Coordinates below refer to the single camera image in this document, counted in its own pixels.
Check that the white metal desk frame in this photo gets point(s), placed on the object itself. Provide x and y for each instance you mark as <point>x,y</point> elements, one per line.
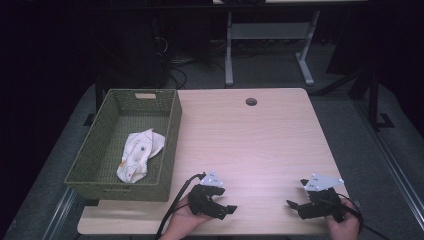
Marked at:
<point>266,31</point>

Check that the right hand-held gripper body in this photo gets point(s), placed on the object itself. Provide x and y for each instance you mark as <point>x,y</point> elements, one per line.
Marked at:
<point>321,203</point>

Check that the person's right hand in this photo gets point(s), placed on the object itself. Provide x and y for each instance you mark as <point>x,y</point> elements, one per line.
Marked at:
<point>343,228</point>

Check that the black metal stand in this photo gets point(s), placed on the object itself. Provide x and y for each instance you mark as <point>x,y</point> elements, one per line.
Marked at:
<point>375,100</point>

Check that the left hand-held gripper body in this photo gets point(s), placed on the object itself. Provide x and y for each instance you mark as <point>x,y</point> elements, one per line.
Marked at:
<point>200,201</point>

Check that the white patterned cloth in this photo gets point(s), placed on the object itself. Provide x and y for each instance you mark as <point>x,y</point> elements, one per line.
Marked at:
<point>136,156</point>

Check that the green woven basket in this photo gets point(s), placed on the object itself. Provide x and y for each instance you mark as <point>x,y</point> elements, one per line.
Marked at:
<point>100,143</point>

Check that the metal floor rail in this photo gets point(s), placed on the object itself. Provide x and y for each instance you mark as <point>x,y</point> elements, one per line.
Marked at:
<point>393,160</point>
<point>60,213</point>

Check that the person's left hand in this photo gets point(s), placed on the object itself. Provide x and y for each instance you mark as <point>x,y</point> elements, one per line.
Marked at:
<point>183,223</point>

